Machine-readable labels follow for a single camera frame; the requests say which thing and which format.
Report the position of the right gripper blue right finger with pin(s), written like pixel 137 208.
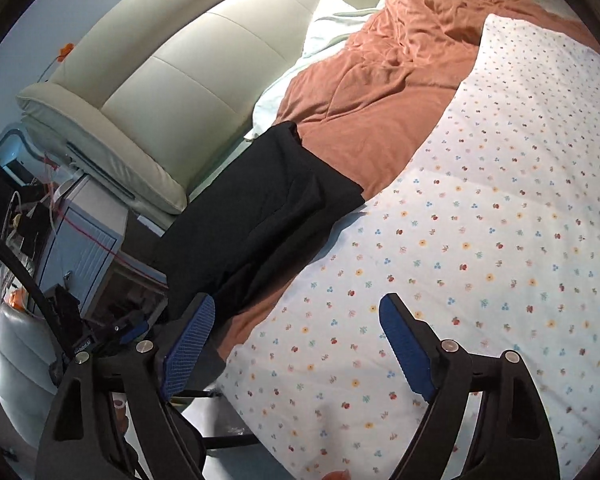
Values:
pixel 413 343

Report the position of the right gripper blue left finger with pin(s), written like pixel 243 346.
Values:
pixel 180 345

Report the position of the black coat with yellow logo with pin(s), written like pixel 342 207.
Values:
pixel 268 210

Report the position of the person's left hand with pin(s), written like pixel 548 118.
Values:
pixel 122 419

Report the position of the person's right hand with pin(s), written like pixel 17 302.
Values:
pixel 338 475

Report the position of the light blue nightstand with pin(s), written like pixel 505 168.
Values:
pixel 71 232

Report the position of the white floral quilt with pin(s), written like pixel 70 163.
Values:
pixel 491 235

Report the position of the cream padded headboard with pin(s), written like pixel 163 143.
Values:
pixel 158 90

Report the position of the orange-brown blanket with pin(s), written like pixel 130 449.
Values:
pixel 368 109

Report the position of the white pillow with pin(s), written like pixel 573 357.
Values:
pixel 330 26

